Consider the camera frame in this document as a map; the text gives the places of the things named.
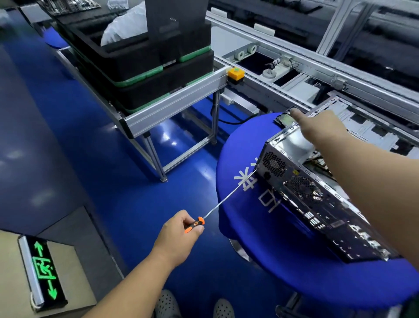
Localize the person's right hand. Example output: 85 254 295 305
290 108 349 151

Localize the person's left hand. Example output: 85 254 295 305
152 210 205 267

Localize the orange black long screwdriver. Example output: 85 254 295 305
184 169 258 234

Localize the silver desktop computer case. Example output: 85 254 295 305
255 95 419 263

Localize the person's left forearm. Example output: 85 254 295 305
82 248 179 318

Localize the person's right forearm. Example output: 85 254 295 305
322 131 419 270

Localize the dark component board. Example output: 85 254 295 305
274 110 298 128

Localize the metal table base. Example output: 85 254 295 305
228 238 259 264

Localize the aluminium conveyor line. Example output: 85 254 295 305
206 7 419 126

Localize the small grey sensor stand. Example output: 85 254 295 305
261 58 283 79

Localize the yellow push button box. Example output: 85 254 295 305
227 67 246 85

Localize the person's left perforated shoe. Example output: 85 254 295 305
154 290 182 318

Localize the person's perforated shoe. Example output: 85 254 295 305
213 298 236 318
154 290 182 318

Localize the person's right perforated shoe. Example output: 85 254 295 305
213 298 236 318

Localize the black flat panel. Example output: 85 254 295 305
145 0 210 37

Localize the green arrow exit sign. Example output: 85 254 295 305
18 235 69 312

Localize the white plastic bag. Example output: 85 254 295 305
100 1 148 47

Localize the blue round stool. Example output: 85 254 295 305
43 26 70 50

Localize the green circuit board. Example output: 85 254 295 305
37 0 101 16

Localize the black cable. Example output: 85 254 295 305
210 103 260 126

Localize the white plastic bracket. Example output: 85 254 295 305
253 23 276 37

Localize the aluminium frame stand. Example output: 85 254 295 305
54 46 231 183

